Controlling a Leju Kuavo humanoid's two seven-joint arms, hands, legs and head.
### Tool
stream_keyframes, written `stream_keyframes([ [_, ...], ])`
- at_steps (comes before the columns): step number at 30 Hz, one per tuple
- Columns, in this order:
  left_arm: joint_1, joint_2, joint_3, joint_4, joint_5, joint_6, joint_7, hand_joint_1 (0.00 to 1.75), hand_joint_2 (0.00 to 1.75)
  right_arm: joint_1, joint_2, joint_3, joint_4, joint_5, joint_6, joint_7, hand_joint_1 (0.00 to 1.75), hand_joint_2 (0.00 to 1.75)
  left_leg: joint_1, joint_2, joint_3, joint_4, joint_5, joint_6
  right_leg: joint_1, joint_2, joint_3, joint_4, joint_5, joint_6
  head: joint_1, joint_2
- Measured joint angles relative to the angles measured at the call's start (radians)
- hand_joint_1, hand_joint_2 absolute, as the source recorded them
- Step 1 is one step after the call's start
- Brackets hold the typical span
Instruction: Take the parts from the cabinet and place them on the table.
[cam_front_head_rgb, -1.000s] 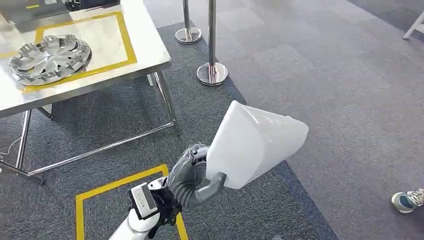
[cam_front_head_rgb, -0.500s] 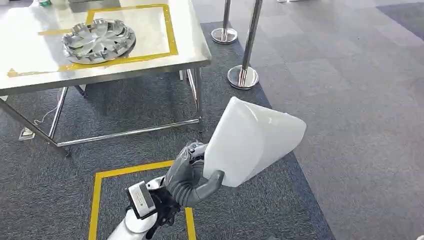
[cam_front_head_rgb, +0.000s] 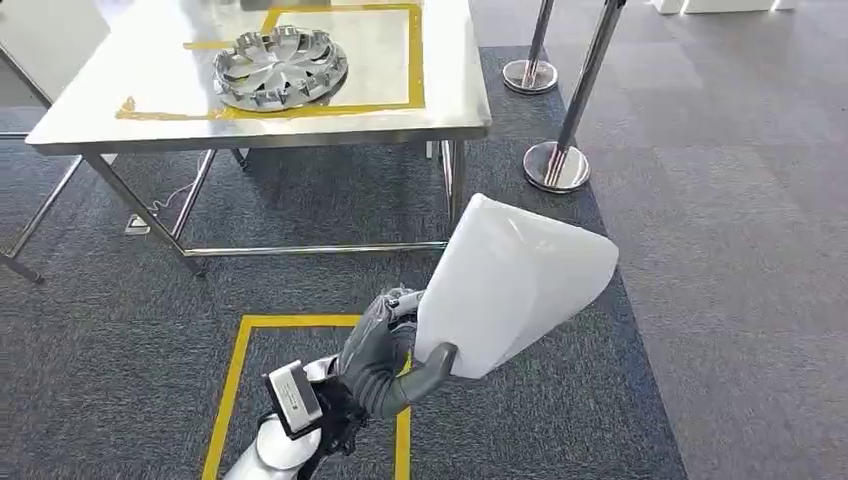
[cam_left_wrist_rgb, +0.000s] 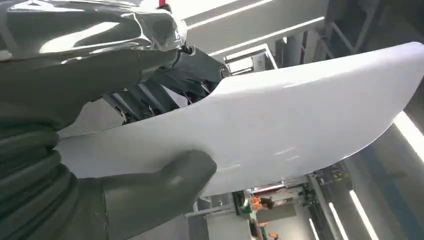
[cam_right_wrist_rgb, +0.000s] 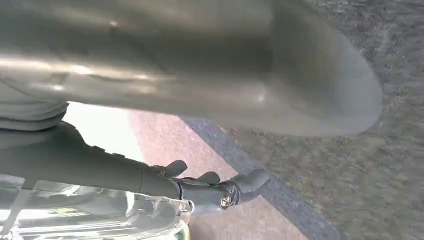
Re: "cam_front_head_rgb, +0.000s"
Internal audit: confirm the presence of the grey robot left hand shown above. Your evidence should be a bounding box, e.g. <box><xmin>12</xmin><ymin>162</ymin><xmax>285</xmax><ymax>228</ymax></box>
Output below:
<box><xmin>336</xmin><ymin>286</ymin><xmax>460</xmax><ymax>421</ymax></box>

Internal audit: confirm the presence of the yellow floor tape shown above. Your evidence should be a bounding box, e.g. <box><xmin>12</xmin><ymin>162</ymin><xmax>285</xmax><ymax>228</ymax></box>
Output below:
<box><xmin>200</xmin><ymin>313</ymin><xmax>413</xmax><ymax>480</ymax></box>

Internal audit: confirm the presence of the yellow table tape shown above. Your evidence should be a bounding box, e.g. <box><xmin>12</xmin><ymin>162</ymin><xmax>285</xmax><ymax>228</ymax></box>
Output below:
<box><xmin>115</xmin><ymin>3</ymin><xmax>427</xmax><ymax>123</ymax></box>

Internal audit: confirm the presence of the silver wheel hubcap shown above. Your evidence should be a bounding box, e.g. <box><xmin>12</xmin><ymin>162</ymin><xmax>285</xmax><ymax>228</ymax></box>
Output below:
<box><xmin>211</xmin><ymin>24</ymin><xmax>350</xmax><ymax>113</ymax></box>

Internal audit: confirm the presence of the steel table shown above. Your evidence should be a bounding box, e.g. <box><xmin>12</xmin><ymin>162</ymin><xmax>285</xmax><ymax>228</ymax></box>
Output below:
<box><xmin>24</xmin><ymin>0</ymin><xmax>494</xmax><ymax>278</ymax></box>

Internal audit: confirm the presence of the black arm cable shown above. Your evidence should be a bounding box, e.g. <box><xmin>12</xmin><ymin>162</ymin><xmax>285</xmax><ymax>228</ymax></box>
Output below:
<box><xmin>294</xmin><ymin>377</ymin><xmax>369</xmax><ymax>480</ymax></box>

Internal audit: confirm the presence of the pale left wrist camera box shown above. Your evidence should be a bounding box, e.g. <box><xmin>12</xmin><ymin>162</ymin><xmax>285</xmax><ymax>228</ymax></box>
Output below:
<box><xmin>264</xmin><ymin>360</ymin><xmax>325</xmax><ymax>441</ymax></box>

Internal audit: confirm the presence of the chrome stanchion post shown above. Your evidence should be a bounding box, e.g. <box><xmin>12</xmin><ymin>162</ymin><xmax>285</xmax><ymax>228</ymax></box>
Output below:
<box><xmin>500</xmin><ymin>0</ymin><xmax>560</xmax><ymax>96</ymax></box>
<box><xmin>521</xmin><ymin>0</ymin><xmax>628</xmax><ymax>195</ymax></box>

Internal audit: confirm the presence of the steel table frame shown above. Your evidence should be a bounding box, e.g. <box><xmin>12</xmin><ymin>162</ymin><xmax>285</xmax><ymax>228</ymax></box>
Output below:
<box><xmin>0</xmin><ymin>39</ymin><xmax>85</xmax><ymax>286</ymax></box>

